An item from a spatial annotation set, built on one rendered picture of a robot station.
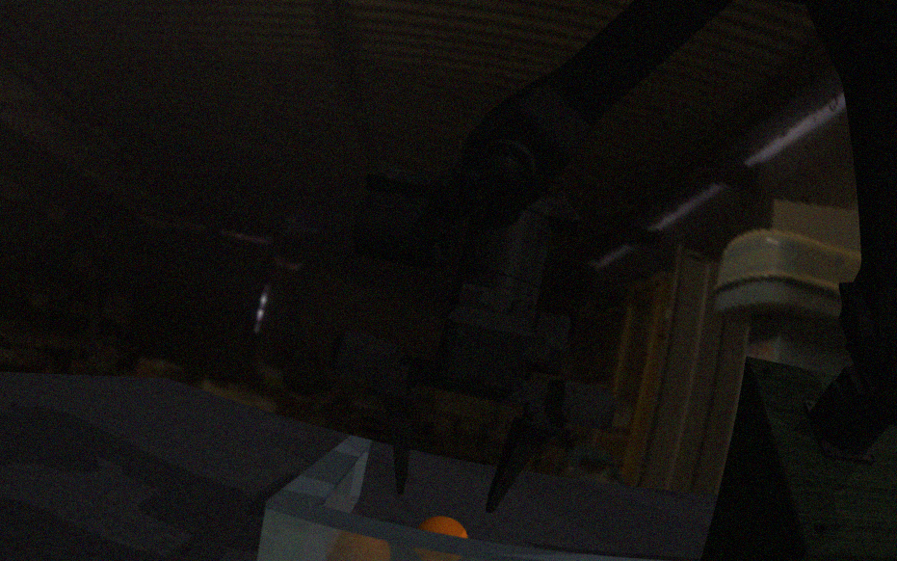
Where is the orange ball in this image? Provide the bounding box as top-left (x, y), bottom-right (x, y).
top-left (417, 516), bottom-right (468, 538)

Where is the clear low wall corner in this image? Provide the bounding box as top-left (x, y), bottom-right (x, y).
top-left (265, 435), bottom-right (663, 561)

